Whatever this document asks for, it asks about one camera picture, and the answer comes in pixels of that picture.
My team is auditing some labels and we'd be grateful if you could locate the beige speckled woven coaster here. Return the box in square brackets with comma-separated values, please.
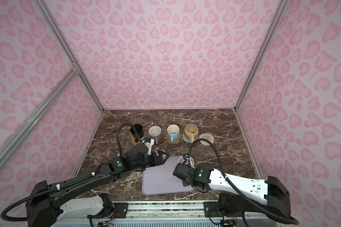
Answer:
[199, 133, 215, 146]

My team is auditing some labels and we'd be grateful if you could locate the yellow beige mug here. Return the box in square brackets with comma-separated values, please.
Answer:
[184, 124, 199, 143]

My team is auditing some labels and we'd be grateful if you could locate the white mug blue handle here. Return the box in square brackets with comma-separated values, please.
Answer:
[167, 124, 180, 143]

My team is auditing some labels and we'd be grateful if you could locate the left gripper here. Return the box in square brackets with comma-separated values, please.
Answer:
[133, 149, 171, 172]

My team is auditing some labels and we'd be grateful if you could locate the woven rattan round coaster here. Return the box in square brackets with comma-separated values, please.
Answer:
[131, 137, 143, 146]

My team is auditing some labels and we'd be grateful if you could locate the cork paw-shaped coaster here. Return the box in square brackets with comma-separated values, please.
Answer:
[166, 133, 183, 145]

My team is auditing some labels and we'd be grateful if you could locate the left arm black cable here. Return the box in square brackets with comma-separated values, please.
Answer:
[116, 123, 143, 157]

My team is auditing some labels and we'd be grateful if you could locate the aluminium frame diagonal beam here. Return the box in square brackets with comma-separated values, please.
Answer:
[0, 67, 78, 171]

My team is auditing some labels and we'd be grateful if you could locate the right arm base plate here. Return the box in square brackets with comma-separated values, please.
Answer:
[203, 201, 242, 218]

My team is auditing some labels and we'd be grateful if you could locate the aluminium front rail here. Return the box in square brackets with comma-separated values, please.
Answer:
[42, 200, 290, 227]

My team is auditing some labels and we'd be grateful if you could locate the black mug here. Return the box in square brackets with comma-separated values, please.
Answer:
[130, 124, 144, 142]

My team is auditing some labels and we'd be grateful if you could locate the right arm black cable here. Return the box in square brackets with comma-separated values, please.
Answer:
[187, 138, 299, 225]

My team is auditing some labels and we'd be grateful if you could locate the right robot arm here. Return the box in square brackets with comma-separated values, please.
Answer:
[173, 163, 292, 218]

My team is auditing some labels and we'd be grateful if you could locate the brown wooden round coaster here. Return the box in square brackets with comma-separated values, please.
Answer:
[151, 138, 164, 145]

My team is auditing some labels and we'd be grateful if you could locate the blue-grey woven round coaster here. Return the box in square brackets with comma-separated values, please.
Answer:
[183, 133, 198, 143]

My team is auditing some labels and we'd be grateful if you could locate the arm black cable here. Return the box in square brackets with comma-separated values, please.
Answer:
[116, 123, 143, 157]
[187, 138, 299, 225]

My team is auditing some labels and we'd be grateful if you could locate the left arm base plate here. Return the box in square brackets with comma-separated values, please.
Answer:
[102, 202, 129, 219]

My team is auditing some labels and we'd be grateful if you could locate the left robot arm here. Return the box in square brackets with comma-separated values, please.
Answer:
[26, 144, 170, 227]

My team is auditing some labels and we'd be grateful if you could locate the lavender serving tray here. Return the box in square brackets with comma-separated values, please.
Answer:
[142, 156, 194, 195]

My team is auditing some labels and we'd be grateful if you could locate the white mug lavender outside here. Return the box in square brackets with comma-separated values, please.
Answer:
[148, 126, 163, 141]

